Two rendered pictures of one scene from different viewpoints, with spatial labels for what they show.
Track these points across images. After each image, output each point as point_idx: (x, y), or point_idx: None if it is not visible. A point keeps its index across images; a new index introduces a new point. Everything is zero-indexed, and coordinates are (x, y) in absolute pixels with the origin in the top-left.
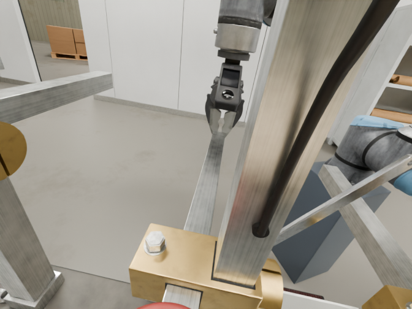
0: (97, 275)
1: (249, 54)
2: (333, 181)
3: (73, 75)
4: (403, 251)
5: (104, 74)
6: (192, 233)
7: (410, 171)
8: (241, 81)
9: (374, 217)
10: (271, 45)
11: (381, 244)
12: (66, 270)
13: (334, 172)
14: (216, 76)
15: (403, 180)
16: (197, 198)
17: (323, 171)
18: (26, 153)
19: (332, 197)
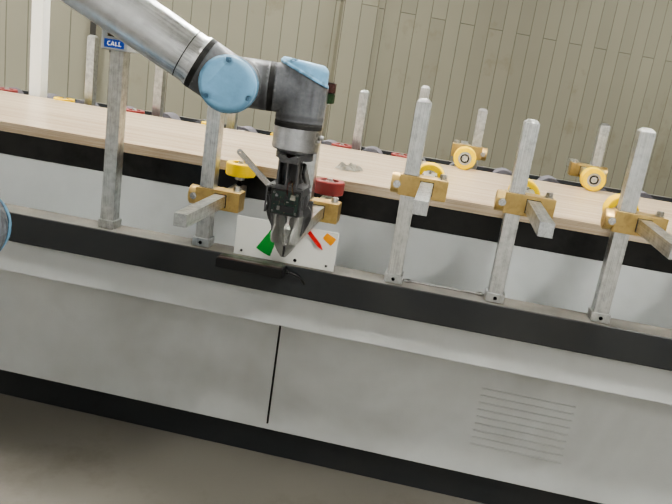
0: (366, 280)
1: (277, 149)
2: (196, 211)
3: (429, 196)
4: (207, 197)
5: (415, 197)
6: (320, 201)
7: (9, 223)
8: (271, 183)
9: (201, 201)
10: (322, 127)
11: (216, 199)
12: (386, 283)
13: (186, 211)
14: (303, 189)
15: (7, 239)
16: (317, 210)
17: (189, 218)
18: (390, 187)
19: (199, 219)
